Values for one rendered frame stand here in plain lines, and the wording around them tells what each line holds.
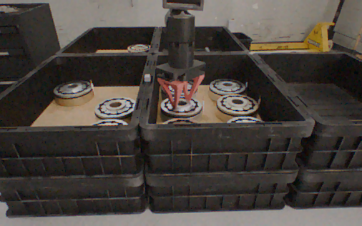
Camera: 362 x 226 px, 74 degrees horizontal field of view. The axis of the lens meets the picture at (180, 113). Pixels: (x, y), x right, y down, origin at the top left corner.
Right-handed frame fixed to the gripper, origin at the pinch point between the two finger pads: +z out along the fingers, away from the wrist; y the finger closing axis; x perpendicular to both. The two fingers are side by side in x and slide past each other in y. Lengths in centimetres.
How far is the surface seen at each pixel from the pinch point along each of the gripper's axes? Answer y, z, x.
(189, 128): 13.4, -4.9, 14.8
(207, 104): -9.5, 4.2, 1.1
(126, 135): 20.9, -3.7, 7.6
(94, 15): -142, 20, -310
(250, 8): -325, 15, -165
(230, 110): -6.4, 1.3, 10.3
